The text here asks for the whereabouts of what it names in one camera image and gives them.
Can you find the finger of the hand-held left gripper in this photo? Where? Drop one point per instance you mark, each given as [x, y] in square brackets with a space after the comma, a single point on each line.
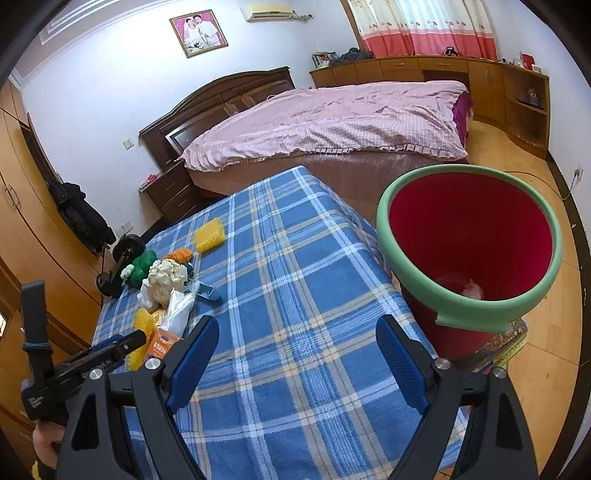
[127, 346]

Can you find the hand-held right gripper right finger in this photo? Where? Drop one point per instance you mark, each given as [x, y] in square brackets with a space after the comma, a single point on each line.
[400, 364]

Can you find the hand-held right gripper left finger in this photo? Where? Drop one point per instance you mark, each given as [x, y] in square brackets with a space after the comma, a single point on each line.
[198, 357]

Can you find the white plastic bag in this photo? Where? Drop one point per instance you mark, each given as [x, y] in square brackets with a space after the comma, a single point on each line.
[178, 309]

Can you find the red bin with green rim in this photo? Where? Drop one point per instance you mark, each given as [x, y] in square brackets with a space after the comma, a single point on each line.
[461, 221]

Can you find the person's left hand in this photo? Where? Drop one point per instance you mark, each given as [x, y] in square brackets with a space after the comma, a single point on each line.
[46, 443]

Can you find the orange carton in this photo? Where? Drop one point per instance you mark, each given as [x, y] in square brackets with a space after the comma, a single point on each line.
[161, 344]

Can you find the blue plastic item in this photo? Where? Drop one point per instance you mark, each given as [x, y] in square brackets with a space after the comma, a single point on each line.
[203, 290]

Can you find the pale green floret toy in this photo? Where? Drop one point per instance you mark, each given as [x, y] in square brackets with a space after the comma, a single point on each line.
[127, 273]

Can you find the cream crumpled paper ball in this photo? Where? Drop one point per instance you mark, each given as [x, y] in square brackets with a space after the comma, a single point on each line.
[166, 277]

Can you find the green clover-shaped toy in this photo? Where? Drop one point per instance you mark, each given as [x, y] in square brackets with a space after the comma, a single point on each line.
[144, 262]

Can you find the orange plastic bag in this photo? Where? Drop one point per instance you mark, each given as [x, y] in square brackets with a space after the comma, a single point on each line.
[180, 254]

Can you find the patterned low stand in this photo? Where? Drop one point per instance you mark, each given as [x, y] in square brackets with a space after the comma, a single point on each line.
[505, 344]

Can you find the blue plaid tablecloth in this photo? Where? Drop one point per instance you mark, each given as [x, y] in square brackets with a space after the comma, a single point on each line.
[300, 300]

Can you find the wooden wardrobe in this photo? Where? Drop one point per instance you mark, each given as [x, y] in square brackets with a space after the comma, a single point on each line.
[27, 221]

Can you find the black jacket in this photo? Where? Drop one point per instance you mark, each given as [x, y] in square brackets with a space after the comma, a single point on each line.
[81, 217]

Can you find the dark wooden nightstand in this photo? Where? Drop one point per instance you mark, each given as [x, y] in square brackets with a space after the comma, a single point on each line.
[173, 194]

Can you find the red items on nightstand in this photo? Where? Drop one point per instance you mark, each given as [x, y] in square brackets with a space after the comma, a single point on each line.
[150, 179]

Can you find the brown bed base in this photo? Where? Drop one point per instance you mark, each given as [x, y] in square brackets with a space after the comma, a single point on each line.
[346, 170]

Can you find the bed with pink cover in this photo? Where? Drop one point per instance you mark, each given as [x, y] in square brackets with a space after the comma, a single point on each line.
[323, 120]

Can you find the dark wooden headboard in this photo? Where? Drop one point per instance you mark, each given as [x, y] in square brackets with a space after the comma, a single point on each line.
[207, 99]

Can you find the magenta bed sheet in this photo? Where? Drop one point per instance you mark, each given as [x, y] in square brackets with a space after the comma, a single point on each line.
[463, 113]

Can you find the long wooden cabinet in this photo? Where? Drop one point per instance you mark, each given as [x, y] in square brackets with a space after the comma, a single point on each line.
[489, 83]

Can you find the dark clothes pile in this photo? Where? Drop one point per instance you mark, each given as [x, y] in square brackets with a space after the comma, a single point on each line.
[355, 54]

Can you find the upright books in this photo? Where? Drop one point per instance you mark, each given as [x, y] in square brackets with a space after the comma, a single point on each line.
[322, 58]

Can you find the black and red item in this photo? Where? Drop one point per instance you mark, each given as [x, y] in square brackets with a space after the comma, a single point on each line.
[450, 50]

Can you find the white and red curtain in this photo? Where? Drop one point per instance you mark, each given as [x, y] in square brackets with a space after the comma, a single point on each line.
[425, 27]

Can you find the white air conditioner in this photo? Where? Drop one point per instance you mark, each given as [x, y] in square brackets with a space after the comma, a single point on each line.
[269, 12]

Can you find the black suction phone mount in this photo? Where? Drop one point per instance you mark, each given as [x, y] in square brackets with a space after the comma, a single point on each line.
[119, 265]

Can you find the framed wall photo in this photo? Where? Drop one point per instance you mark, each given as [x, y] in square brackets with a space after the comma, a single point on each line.
[198, 34]

